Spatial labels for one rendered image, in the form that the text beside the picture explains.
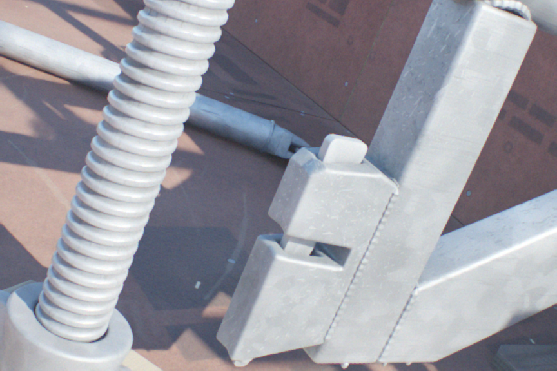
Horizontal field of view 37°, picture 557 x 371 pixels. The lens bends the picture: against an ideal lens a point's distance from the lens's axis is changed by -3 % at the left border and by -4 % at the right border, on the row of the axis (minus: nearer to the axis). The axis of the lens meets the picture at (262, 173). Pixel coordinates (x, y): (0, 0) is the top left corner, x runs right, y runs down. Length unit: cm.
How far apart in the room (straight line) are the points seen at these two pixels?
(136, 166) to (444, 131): 17
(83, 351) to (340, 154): 17
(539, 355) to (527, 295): 44
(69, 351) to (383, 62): 131
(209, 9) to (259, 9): 169
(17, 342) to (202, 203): 65
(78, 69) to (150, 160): 91
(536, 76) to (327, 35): 57
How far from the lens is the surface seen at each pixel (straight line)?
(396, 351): 55
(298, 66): 188
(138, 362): 68
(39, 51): 130
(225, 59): 185
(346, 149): 46
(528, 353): 104
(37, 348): 42
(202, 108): 129
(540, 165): 137
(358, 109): 169
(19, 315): 44
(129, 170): 39
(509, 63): 48
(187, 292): 84
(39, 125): 111
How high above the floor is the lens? 38
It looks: 18 degrees down
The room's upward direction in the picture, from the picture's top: 23 degrees clockwise
